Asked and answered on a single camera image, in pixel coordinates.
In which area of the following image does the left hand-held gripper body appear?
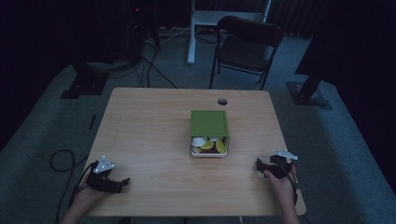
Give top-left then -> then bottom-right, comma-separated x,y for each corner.
86,155 -> 124,194

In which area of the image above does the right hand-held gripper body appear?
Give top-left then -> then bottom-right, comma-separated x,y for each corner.
263,148 -> 299,180

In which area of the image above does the pile of assorted capsules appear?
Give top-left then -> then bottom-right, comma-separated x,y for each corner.
191,136 -> 228,155

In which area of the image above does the green box sleeve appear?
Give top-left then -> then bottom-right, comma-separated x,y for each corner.
190,109 -> 231,140

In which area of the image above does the person's right hand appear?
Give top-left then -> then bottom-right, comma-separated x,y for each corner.
263,163 -> 299,204

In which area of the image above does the person's left hand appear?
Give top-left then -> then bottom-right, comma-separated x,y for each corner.
70,185 -> 108,217

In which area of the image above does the black stand base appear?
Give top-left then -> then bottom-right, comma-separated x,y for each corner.
60,60 -> 110,100
286,69 -> 332,110

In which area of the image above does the black folding chair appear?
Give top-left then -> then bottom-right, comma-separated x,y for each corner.
208,15 -> 285,91

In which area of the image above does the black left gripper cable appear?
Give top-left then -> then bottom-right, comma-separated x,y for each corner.
67,161 -> 99,209

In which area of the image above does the black floor cable loop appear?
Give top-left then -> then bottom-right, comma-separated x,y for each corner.
49,148 -> 90,224

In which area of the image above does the black floor cables bundle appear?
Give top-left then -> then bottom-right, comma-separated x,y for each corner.
108,38 -> 179,90

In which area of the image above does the white floor cable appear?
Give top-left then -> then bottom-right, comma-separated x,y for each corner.
144,26 -> 191,45

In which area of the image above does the white desk frame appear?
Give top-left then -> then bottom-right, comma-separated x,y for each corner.
187,0 -> 273,65

